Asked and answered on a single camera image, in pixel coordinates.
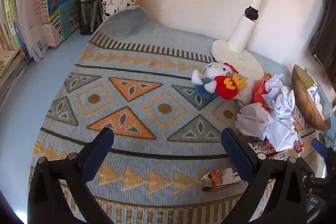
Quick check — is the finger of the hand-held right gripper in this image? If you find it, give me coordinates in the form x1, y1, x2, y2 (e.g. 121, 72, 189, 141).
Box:
311, 138, 336, 162
297, 158, 316, 180

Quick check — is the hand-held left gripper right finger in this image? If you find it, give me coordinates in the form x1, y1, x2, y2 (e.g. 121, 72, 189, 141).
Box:
221, 127, 307, 224

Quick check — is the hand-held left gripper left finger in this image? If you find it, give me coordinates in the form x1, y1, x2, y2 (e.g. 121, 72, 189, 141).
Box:
27, 127, 114, 224

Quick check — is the gold ribbed bowl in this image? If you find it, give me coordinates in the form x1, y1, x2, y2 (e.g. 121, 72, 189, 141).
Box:
291, 64, 332, 131

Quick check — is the cartoon printed pen box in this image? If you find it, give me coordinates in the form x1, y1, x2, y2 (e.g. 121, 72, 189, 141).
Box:
249, 140, 303, 161

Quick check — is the patterned blue woven mat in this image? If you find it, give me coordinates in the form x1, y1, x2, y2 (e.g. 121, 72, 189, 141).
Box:
28, 6, 326, 224

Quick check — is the crumpled white paper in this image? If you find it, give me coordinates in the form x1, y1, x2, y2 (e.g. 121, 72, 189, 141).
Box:
307, 84, 323, 109

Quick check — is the pile of crumpled papers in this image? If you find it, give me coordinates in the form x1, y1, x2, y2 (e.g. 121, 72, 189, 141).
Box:
260, 73, 300, 152

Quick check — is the red orange packet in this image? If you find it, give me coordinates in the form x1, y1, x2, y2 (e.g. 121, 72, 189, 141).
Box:
253, 74, 271, 104

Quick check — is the white cat plush toy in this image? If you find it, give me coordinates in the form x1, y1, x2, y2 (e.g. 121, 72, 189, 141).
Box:
191, 62, 248, 101

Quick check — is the black monitor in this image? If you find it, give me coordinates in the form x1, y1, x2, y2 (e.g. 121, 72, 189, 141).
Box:
308, 0, 336, 80

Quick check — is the white desk lamp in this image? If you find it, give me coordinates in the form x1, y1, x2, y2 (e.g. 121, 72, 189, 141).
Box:
211, 0, 279, 81

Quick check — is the stack of flat books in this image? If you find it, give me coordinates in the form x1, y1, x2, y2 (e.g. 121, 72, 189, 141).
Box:
0, 47, 29, 106

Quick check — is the black mesh pen holder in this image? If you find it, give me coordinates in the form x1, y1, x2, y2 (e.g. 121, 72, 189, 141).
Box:
76, 0, 103, 36

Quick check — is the teal bookend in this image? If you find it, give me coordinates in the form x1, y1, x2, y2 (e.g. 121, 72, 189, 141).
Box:
58, 1, 80, 39

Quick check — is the row of upright books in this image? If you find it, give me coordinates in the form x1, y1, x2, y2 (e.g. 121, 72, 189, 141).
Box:
0, 0, 87, 63

